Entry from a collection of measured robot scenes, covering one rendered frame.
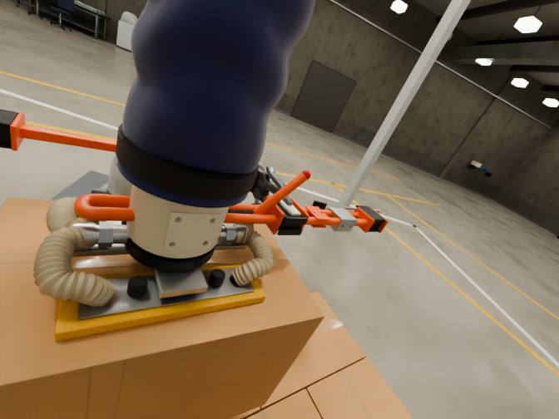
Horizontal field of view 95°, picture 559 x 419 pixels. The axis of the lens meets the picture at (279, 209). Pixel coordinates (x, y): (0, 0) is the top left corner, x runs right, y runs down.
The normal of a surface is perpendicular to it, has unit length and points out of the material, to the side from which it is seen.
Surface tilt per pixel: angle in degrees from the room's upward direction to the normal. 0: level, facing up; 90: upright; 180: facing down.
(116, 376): 90
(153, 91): 76
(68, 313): 1
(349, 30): 90
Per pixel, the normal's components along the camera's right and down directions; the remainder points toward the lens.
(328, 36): 0.12, 0.50
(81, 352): 0.36, -0.83
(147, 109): -0.49, 0.01
